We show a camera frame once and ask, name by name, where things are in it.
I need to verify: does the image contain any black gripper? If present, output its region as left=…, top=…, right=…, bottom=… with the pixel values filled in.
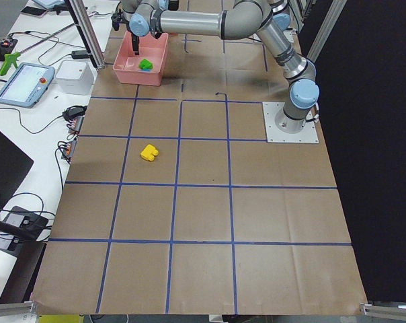
left=111, top=9, right=140, bottom=55

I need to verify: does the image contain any green toy block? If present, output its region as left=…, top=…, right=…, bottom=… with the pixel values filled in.
left=138, top=59, right=153, bottom=69

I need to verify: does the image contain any yellow toy block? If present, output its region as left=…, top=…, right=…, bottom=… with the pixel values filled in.
left=140, top=144, right=159, bottom=162

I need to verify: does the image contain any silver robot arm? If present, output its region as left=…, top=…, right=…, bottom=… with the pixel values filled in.
left=111, top=0, right=320, bottom=134

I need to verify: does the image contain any pink plastic box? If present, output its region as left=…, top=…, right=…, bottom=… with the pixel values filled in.
left=113, top=32, right=169, bottom=86

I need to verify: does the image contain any white square box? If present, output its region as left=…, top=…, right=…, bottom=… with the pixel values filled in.
left=55, top=60, right=94, bottom=96

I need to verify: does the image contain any black power adapter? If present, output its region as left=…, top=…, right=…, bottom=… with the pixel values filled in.
left=71, top=50, right=89, bottom=60

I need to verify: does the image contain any black smartphone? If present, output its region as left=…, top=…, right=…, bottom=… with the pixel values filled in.
left=20, top=6, right=47, bottom=17

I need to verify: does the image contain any blue teach pendant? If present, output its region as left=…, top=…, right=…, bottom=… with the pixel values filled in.
left=0, top=63, right=56, bottom=108

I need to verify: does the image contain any brown paper table mat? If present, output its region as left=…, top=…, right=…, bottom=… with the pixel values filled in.
left=30, top=0, right=369, bottom=316

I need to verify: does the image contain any aluminium frame post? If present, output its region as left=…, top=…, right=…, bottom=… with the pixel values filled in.
left=65, top=0, right=106, bottom=70

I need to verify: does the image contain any green handled reacher grabber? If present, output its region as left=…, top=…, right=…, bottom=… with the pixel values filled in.
left=0, top=23, right=75, bottom=76

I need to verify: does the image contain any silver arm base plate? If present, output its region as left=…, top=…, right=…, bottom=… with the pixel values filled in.
left=262, top=102, right=319, bottom=144

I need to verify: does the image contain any black cable hub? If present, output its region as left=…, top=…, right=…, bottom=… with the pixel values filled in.
left=1, top=207, right=48, bottom=241

